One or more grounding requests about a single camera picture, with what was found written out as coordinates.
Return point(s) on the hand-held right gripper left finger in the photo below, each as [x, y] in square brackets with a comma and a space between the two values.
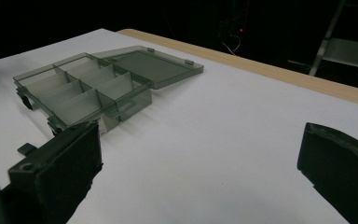
[62, 168]

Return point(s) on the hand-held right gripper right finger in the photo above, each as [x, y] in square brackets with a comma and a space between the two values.
[341, 165]

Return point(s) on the grey transparent compartment box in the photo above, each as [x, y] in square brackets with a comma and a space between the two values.
[105, 82]

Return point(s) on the small grey plastic piece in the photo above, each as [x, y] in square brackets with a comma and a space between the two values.
[26, 149]

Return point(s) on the metal stand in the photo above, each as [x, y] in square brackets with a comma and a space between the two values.
[338, 46]

